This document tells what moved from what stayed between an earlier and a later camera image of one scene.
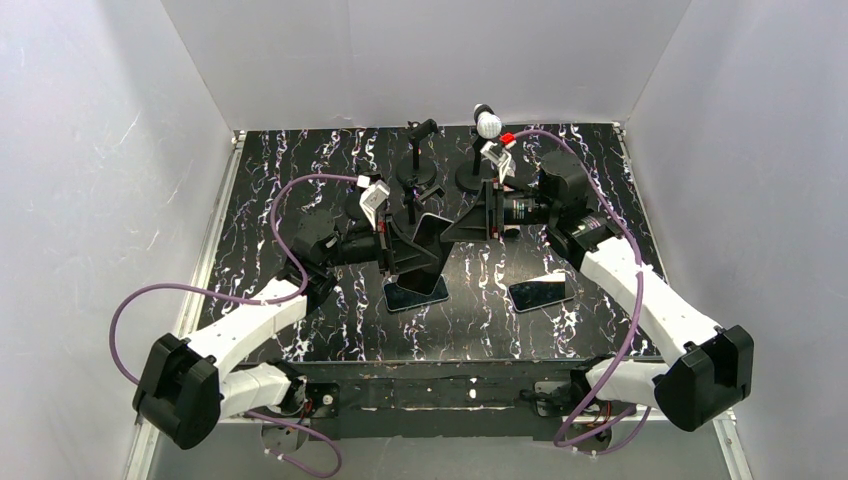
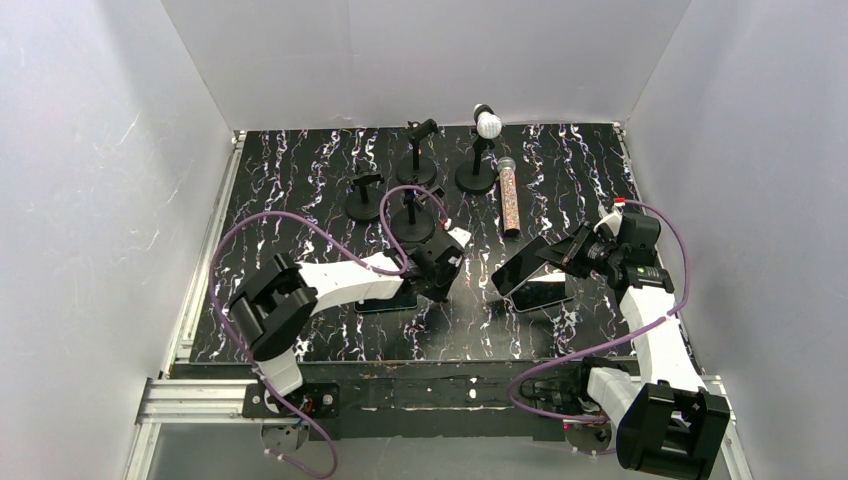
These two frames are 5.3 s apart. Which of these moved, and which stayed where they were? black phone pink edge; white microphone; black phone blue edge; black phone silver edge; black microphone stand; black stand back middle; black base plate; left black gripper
Moved: left black gripper; black phone pink edge; black phone blue edge
Stayed: black base plate; black microphone stand; white microphone; black phone silver edge; black stand back middle
